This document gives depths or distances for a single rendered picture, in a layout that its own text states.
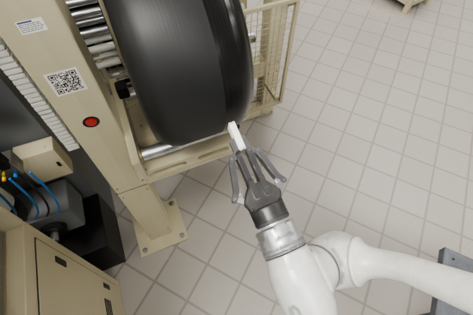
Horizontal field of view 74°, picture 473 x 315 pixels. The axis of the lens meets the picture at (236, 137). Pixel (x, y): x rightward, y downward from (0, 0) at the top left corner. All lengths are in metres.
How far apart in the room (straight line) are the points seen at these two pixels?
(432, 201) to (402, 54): 1.35
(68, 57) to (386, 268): 0.82
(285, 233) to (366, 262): 0.19
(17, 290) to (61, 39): 0.64
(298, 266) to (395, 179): 1.67
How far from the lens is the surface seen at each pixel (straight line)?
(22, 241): 1.09
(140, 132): 1.25
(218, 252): 1.84
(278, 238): 0.63
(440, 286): 0.64
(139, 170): 1.03
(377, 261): 0.74
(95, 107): 0.95
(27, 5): 0.78
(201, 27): 0.71
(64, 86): 0.90
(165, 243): 1.88
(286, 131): 2.22
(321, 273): 0.66
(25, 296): 1.03
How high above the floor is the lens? 1.77
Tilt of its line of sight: 55 degrees down
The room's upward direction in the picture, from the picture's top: straight up
